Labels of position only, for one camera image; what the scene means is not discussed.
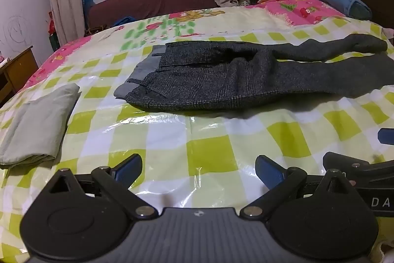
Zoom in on folded grey-green cloth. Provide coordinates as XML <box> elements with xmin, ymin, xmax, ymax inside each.
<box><xmin>0</xmin><ymin>83</ymin><xmax>82</xmax><ymax>165</ymax></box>

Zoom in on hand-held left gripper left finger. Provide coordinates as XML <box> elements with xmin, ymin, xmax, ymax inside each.
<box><xmin>45</xmin><ymin>154</ymin><xmax>158</xmax><ymax>220</ymax></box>

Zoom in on maroon covered window bench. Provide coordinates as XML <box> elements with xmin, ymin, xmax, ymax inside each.
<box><xmin>88</xmin><ymin>0</ymin><xmax>217</xmax><ymax>31</ymax></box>

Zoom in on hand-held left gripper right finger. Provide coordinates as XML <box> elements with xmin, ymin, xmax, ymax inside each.
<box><xmin>239</xmin><ymin>155</ymin><xmax>359</xmax><ymax>220</ymax></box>

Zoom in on dark grey checked pants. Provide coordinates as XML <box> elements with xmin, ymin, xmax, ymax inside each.
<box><xmin>114</xmin><ymin>34</ymin><xmax>394</xmax><ymax>112</ymax></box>

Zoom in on crumpled blue cloth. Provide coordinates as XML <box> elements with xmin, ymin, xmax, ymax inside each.
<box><xmin>111</xmin><ymin>16</ymin><xmax>137</xmax><ymax>27</ymax></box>

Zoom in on wooden desk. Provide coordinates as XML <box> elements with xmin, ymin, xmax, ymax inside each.
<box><xmin>0</xmin><ymin>46</ymin><xmax>39</xmax><ymax>103</ymax></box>

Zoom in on pink cartoon printed quilt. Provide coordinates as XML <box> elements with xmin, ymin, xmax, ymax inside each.
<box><xmin>18</xmin><ymin>0</ymin><xmax>348</xmax><ymax>91</ymax></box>

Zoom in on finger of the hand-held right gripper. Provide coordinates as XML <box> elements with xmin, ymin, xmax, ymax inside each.
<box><xmin>378</xmin><ymin>127</ymin><xmax>394</xmax><ymax>146</ymax></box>
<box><xmin>323</xmin><ymin>151</ymin><xmax>371</xmax><ymax>173</ymax></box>

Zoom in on blue bag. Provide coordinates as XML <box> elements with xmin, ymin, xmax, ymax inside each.
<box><xmin>81</xmin><ymin>0</ymin><xmax>96</xmax><ymax>18</ymax></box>

